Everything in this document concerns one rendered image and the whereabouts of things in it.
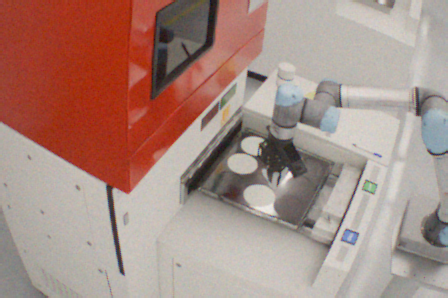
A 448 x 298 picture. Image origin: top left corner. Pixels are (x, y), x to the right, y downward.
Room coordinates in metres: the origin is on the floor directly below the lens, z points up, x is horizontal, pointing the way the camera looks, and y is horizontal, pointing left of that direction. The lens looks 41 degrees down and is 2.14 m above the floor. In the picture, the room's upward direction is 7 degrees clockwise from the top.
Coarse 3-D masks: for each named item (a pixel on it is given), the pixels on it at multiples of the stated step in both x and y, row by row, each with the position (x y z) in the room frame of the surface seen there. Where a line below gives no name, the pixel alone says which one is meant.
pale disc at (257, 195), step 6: (252, 186) 1.28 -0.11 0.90; (258, 186) 1.28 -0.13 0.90; (264, 186) 1.28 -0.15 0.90; (246, 192) 1.25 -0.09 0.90; (252, 192) 1.25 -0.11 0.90; (258, 192) 1.25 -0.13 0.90; (264, 192) 1.26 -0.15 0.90; (270, 192) 1.26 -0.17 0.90; (246, 198) 1.22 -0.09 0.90; (252, 198) 1.22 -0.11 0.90; (258, 198) 1.22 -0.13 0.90; (264, 198) 1.23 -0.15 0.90; (270, 198) 1.23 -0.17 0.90; (252, 204) 1.20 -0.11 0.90; (258, 204) 1.20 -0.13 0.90; (264, 204) 1.20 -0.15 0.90
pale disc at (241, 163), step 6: (234, 156) 1.41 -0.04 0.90; (240, 156) 1.42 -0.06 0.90; (246, 156) 1.42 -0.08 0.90; (228, 162) 1.38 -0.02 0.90; (234, 162) 1.38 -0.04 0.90; (240, 162) 1.39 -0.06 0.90; (246, 162) 1.39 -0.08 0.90; (252, 162) 1.40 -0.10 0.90; (234, 168) 1.35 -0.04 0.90; (240, 168) 1.36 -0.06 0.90; (246, 168) 1.36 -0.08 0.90; (252, 168) 1.36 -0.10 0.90
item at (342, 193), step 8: (344, 176) 1.40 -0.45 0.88; (336, 184) 1.35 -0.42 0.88; (344, 184) 1.35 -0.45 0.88; (352, 184) 1.36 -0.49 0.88; (336, 192) 1.31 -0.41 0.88; (344, 192) 1.31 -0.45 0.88; (352, 192) 1.32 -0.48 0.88; (328, 200) 1.26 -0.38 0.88; (336, 200) 1.27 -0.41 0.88; (344, 200) 1.27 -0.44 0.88; (344, 208) 1.23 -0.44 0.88; (320, 216) 1.18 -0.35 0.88; (336, 224) 1.15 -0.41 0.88; (312, 232) 1.11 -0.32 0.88; (320, 240) 1.09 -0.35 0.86; (328, 240) 1.08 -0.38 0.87
